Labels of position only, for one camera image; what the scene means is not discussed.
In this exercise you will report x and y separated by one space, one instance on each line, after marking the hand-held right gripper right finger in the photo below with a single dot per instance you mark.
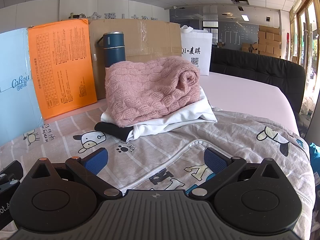
214 160

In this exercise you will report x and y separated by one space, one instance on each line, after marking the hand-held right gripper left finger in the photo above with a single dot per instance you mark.
96 160

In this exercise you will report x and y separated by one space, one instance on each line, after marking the black folded garment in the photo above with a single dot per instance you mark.
112 130

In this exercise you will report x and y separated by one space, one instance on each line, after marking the grey striped bed sheet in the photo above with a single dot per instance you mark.
175 140

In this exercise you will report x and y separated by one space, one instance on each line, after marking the white folded garment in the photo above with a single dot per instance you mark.
175 122

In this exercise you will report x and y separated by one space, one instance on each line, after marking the pink knitted sweater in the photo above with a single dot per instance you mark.
150 87

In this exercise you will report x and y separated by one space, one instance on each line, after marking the large blue foam board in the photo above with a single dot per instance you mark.
17 85

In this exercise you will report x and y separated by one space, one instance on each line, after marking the orange foam board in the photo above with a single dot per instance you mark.
62 67

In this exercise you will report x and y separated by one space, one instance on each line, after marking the teal plastic bag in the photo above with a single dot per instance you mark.
315 155

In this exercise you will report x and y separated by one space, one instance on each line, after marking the black sofa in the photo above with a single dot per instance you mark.
257 67

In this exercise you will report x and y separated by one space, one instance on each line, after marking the dark blue thermos bottle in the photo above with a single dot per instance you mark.
114 48

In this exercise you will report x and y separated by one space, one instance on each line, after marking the white shopping bag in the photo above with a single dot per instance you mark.
196 47

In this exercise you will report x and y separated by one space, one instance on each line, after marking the stack of cardboard boxes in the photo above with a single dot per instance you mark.
270 41

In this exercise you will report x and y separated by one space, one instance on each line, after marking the brown cardboard box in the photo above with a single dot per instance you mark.
150 40

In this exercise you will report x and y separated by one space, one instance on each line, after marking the ceiling light panel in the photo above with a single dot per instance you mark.
245 17

